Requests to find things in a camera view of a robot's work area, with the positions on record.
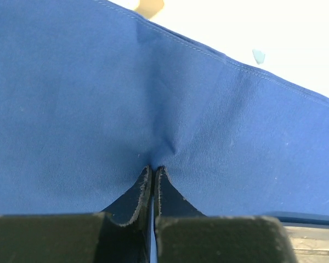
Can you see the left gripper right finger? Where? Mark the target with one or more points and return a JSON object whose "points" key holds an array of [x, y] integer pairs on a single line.
{"points": [[184, 234]]}

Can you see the blue surgical cloth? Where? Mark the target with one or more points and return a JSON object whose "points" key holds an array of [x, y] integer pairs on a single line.
{"points": [[92, 93]]}

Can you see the aluminium mounting rail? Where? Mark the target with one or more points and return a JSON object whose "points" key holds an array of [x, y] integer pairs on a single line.
{"points": [[310, 244]]}

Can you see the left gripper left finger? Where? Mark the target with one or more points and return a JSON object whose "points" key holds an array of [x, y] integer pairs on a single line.
{"points": [[119, 233]]}

